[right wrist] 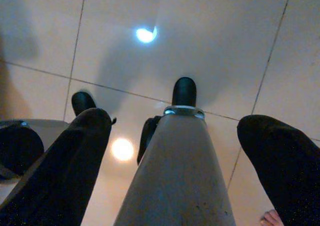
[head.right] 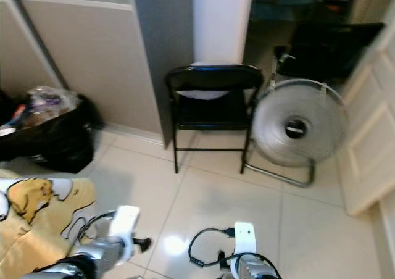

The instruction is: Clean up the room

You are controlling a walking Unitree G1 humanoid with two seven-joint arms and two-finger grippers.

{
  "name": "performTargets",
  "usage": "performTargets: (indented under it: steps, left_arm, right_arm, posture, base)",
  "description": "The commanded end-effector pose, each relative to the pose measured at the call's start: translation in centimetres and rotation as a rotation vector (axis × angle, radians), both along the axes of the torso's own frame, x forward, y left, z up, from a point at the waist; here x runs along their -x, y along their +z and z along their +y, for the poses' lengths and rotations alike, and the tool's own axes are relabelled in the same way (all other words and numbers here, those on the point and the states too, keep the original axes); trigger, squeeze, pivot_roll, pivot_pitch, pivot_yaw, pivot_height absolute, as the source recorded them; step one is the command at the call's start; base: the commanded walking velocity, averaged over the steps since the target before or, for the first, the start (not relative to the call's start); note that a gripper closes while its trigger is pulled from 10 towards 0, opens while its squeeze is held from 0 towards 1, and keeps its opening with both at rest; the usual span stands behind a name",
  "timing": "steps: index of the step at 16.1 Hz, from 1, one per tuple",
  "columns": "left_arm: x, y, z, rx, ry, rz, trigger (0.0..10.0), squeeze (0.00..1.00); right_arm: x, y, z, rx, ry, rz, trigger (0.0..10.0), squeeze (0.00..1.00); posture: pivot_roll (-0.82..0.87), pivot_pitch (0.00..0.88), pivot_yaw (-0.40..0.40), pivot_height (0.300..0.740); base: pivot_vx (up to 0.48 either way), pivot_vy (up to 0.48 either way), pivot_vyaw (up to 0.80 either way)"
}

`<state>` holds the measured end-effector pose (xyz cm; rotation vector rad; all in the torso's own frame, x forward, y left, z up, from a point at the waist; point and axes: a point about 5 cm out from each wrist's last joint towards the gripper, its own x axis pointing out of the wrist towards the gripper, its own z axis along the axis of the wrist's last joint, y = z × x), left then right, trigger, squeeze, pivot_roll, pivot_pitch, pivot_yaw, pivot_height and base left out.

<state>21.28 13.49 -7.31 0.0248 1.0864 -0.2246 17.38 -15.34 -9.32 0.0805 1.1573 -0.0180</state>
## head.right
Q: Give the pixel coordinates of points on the yellow cartoon egg blanket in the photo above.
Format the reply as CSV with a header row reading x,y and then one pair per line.
x,y
37,229

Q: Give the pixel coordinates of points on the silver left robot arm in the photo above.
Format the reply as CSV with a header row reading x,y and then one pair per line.
x,y
92,254

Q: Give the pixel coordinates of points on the grey round floor fan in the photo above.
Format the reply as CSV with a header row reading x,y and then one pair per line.
x,y
295,128

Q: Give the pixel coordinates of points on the black folding chair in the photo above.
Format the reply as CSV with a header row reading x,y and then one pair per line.
x,y
213,78

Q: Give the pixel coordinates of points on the sliding wardrobe doors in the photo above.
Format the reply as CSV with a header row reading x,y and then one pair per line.
x,y
86,57

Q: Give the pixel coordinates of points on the white panelled door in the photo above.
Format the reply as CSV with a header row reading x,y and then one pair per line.
x,y
370,118

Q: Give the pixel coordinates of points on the white cylindrical column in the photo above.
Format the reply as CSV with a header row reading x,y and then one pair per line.
x,y
222,26

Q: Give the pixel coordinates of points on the black desk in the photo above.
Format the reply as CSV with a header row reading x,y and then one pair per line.
x,y
333,50

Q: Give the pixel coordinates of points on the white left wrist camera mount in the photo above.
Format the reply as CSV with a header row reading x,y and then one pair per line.
x,y
124,220

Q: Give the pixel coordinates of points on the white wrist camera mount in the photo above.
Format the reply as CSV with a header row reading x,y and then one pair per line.
x,y
245,236
124,220

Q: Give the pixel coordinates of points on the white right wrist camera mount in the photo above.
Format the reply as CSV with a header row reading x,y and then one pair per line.
x,y
245,236

